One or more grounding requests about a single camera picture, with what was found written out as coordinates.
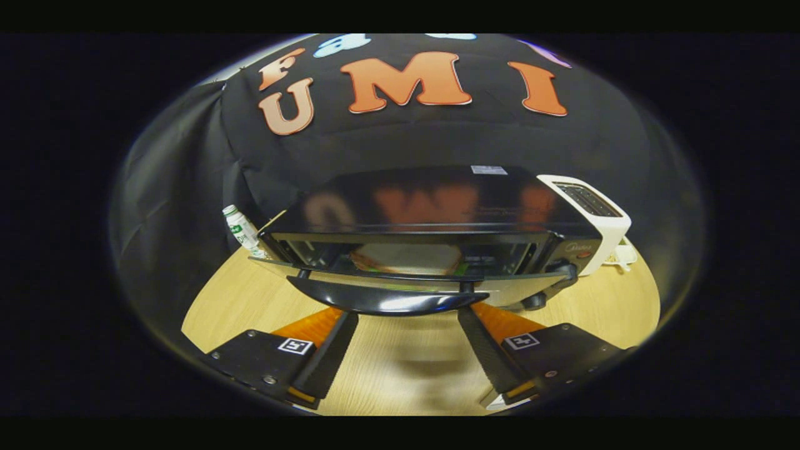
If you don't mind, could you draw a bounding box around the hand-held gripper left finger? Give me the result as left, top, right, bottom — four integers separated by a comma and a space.
201, 307, 360, 410

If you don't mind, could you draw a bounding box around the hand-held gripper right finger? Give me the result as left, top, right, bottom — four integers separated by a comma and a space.
457, 304, 638, 410

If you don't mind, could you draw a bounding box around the black toaster oven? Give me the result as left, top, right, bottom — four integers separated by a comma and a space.
253, 165, 604, 316

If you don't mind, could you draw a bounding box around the white slot toaster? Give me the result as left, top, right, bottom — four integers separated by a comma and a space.
537, 174, 632, 276

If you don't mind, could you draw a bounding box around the white green-label bottle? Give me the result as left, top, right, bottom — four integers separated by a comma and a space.
222, 205, 266, 258

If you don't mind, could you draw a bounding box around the white divided bean dish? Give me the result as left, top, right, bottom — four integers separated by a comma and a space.
603, 244, 638, 271

